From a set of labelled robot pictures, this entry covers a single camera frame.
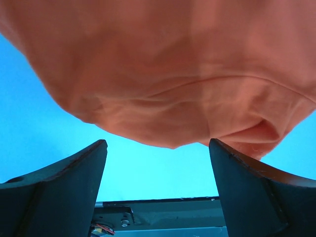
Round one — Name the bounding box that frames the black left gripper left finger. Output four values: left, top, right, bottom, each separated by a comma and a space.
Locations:
0, 140, 107, 237

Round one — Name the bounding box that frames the orange t shirt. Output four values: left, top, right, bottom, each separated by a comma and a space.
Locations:
0, 0, 316, 159

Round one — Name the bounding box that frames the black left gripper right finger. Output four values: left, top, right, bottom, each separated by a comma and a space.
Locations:
209, 139, 316, 237

